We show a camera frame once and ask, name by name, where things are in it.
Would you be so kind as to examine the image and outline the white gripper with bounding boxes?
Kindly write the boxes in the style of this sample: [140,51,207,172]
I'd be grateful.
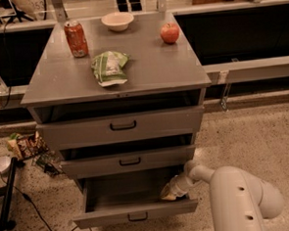
[160,173,195,202]

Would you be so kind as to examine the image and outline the grey bottom drawer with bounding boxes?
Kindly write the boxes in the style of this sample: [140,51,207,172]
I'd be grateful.
[73,166,198,229]

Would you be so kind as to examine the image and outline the grey drawer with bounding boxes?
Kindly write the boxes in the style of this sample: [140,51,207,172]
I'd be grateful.
[60,145,195,179]
[73,166,198,229]
[36,106,204,151]

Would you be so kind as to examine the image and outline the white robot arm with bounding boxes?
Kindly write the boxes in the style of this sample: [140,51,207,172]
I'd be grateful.
[160,161,284,231]

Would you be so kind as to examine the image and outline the grey middle drawer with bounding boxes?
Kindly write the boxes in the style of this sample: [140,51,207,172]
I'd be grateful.
[60,145,195,179]

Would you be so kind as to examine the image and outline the grey top drawer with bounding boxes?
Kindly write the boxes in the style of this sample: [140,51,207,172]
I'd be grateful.
[36,106,204,151]

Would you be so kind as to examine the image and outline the grey drawer cabinet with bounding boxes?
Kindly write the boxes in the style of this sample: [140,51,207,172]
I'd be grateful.
[15,9,218,194]

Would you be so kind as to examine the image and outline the dark green floor bag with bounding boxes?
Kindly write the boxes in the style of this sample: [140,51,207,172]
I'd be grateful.
[31,151,62,177]

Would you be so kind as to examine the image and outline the green chip bag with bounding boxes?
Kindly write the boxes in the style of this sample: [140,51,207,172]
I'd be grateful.
[91,51,129,88]

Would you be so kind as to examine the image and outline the brown snack bag on floor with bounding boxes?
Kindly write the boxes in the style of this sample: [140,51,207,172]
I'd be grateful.
[7,132,48,161]

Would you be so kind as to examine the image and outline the black stand leg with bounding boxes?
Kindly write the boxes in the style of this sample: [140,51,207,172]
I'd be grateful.
[0,157,18,231]

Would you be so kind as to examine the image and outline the red apple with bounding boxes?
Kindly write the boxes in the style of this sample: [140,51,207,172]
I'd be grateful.
[160,23,179,44]

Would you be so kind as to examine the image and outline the white round floor object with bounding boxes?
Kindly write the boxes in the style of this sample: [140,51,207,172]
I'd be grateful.
[0,157,11,174]

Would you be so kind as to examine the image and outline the orange soda can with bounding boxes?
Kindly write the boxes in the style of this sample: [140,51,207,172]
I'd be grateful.
[64,21,89,58]

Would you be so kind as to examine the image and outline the white bowl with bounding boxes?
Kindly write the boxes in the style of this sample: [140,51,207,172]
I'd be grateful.
[101,12,134,32]

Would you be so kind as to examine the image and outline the black cable on floor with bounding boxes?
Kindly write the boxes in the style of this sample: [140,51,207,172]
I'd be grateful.
[0,158,93,231]

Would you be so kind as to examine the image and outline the metal railing frame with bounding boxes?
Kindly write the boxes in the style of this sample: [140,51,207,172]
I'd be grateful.
[0,0,289,116]

